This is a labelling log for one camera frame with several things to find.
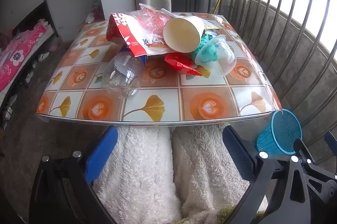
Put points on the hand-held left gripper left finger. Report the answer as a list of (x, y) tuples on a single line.
[(102, 153)]

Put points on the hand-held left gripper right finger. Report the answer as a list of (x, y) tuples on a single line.
[(238, 153)]

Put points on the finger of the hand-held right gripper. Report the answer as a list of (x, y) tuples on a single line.
[(320, 179), (331, 139)]

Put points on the blue mesh wastebasket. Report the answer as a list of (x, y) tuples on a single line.
[(276, 134)]

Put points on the clear plastic bottle blue label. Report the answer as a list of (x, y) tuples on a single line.
[(118, 79)]

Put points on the red and white plastic bag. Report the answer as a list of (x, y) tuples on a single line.
[(118, 29)]

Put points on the person's left leg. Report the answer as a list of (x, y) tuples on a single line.
[(137, 174)]

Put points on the green fleece cloth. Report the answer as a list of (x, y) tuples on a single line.
[(237, 216)]

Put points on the tiled pattern table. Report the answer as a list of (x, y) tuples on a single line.
[(168, 108)]

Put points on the clear plastic cup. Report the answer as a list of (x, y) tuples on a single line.
[(223, 58)]

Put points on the teal plastic bag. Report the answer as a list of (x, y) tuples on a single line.
[(208, 51)]

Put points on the red foil snack wrapper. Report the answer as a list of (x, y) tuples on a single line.
[(179, 63)]

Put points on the row of shoes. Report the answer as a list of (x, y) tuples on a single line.
[(43, 56)]

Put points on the yellow wrapper strip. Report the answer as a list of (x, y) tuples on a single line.
[(211, 27)]

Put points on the pink floral blanket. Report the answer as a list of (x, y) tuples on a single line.
[(15, 55)]

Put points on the white paper cup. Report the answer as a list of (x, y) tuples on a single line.
[(181, 34)]

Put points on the translucent red printed snack bag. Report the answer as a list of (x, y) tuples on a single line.
[(152, 23)]

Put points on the pink flower bouquet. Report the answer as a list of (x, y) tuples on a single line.
[(95, 13)]

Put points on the dark wooden bed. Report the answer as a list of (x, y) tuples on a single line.
[(34, 16)]

